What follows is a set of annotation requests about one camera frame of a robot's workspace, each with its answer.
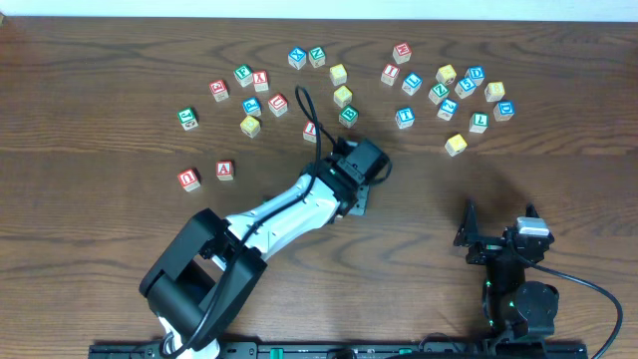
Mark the green B block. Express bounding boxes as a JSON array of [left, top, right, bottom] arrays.
[[339, 105, 359, 129]]

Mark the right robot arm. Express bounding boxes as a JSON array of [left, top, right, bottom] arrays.
[[454, 201, 559, 358]]

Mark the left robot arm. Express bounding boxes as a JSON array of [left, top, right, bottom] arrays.
[[139, 139, 391, 358]]

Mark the red I block centre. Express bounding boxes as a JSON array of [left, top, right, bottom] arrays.
[[302, 121, 317, 143]]

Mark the red i block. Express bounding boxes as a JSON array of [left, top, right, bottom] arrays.
[[302, 121, 317, 143], [381, 64, 400, 86]]

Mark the yellow block mid centre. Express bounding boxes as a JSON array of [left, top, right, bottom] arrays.
[[333, 85, 353, 109]]

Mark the blue T block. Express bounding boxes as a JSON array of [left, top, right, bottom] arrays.
[[395, 107, 416, 130]]

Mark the red U block upper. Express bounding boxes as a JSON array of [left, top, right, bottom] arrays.
[[268, 94, 288, 117]]

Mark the red u block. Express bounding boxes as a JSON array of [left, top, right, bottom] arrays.
[[268, 94, 288, 117], [177, 169, 200, 191]]

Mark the yellow block upper centre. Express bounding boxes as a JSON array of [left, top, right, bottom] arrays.
[[329, 64, 348, 86]]

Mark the green L block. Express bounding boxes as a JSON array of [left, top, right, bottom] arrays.
[[469, 113, 489, 134]]

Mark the blue D block right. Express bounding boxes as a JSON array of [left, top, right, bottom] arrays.
[[493, 101, 515, 122]]

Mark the blue d block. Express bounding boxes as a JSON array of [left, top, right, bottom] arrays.
[[465, 66, 485, 87], [493, 101, 515, 122]]

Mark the red I block right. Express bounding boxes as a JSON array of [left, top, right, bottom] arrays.
[[381, 64, 400, 86]]

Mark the yellow G block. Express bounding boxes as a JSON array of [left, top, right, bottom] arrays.
[[240, 116, 261, 139]]

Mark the blue L block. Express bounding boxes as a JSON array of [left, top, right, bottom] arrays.
[[402, 72, 423, 96]]

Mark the blue R block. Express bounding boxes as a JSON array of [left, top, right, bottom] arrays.
[[242, 97, 261, 117]]

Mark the green N block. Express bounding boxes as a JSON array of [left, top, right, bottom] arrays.
[[308, 47, 326, 68]]

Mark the blue Z block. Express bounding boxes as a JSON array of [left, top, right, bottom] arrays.
[[437, 99, 458, 121]]

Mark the green Z block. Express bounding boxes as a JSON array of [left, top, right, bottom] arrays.
[[429, 83, 450, 105]]

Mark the red A block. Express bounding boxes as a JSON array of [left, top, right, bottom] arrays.
[[215, 161, 234, 180]]

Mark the blue X block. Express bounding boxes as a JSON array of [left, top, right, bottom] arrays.
[[287, 47, 307, 70]]

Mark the yellow block far right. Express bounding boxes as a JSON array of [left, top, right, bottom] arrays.
[[484, 82, 505, 103]]

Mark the red Y block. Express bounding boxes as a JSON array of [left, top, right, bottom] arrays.
[[252, 71, 269, 92]]

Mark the red H block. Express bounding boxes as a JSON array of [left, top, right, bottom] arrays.
[[393, 42, 412, 65]]

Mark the yellow block ball side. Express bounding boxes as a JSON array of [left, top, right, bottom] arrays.
[[436, 64, 457, 86]]

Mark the blue S block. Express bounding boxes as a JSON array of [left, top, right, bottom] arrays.
[[455, 78, 477, 99]]

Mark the green F block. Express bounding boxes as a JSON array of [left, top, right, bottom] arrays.
[[233, 64, 253, 88]]

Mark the blue D block upper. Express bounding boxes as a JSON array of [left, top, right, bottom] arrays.
[[465, 66, 485, 87]]

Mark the red G block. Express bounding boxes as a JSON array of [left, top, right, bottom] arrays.
[[208, 80, 229, 102]]

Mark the red U block lower left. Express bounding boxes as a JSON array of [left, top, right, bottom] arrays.
[[177, 169, 200, 191]]

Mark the green J block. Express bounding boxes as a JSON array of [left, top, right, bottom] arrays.
[[177, 108, 198, 131]]

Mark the black mounting rail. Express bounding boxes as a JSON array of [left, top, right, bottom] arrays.
[[88, 340, 590, 359]]

